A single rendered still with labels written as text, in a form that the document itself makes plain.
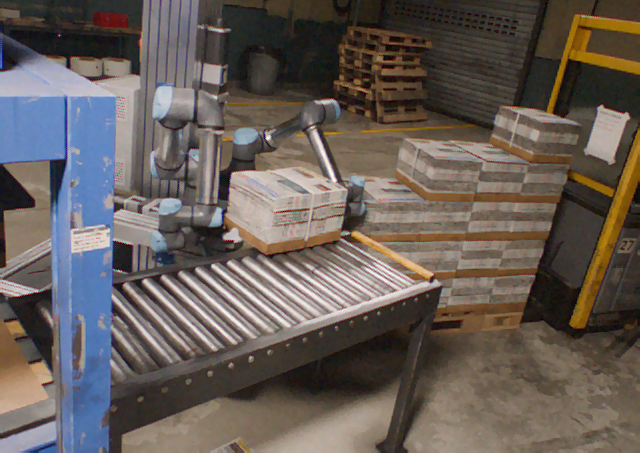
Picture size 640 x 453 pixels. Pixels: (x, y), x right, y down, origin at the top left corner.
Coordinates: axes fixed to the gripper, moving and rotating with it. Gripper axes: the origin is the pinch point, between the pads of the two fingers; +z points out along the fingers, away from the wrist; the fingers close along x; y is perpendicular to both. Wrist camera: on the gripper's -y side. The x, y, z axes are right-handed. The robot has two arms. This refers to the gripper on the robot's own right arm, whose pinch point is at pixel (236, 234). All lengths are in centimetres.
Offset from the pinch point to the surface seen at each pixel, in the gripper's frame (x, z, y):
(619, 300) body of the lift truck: -71, 243, -55
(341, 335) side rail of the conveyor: -68, -4, -7
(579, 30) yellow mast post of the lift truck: 1, 240, 98
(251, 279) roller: -32.9, -15.3, -1.2
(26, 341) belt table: -37, -89, -1
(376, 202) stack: 4, 85, 2
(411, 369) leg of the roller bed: -66, 42, -38
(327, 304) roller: -58, -2, -2
